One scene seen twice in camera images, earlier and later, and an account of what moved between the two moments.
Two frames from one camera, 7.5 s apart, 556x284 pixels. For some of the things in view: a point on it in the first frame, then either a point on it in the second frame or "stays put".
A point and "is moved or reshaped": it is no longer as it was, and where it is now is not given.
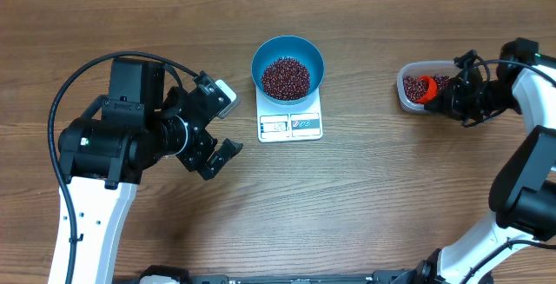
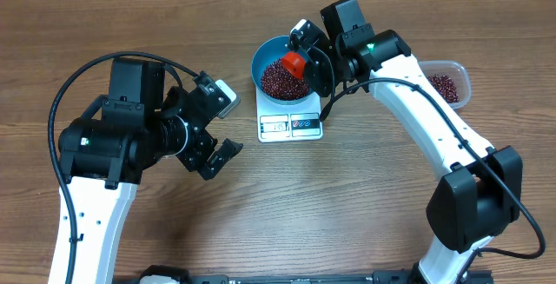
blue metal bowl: (293, 47) stays put
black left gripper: (195, 160) stays put
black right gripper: (452, 103) to (315, 80)
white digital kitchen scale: (288, 122) stays put
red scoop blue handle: (431, 92) is moved or reshaped
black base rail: (426, 275) stays put
